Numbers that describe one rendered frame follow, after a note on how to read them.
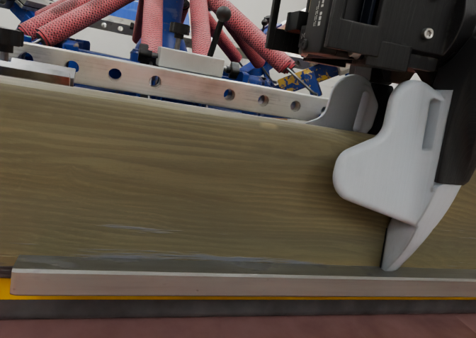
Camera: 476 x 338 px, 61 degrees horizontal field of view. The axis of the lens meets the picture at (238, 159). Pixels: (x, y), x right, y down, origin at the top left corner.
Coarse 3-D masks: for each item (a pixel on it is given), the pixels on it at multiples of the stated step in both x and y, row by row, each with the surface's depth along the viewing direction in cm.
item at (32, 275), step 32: (32, 256) 15; (32, 288) 14; (64, 288) 15; (96, 288) 15; (128, 288) 15; (160, 288) 16; (192, 288) 16; (224, 288) 17; (256, 288) 17; (288, 288) 18; (320, 288) 18; (352, 288) 19; (384, 288) 19; (416, 288) 20; (448, 288) 20
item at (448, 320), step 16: (352, 320) 22; (368, 320) 22; (384, 320) 22; (400, 320) 23; (416, 320) 23; (432, 320) 23; (448, 320) 24; (464, 320) 24; (368, 336) 21; (384, 336) 21; (400, 336) 21; (416, 336) 22; (432, 336) 22; (448, 336) 22; (464, 336) 22
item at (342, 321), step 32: (0, 320) 17; (32, 320) 17; (64, 320) 17; (96, 320) 18; (128, 320) 18; (160, 320) 19; (192, 320) 19; (224, 320) 20; (256, 320) 20; (288, 320) 21; (320, 320) 21
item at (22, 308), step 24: (0, 312) 16; (24, 312) 17; (48, 312) 17; (72, 312) 17; (96, 312) 18; (120, 312) 18; (144, 312) 18; (168, 312) 19; (192, 312) 19; (216, 312) 19; (240, 312) 20; (264, 312) 20; (288, 312) 21; (312, 312) 21; (336, 312) 22; (360, 312) 22; (384, 312) 23; (408, 312) 23; (432, 312) 24; (456, 312) 24
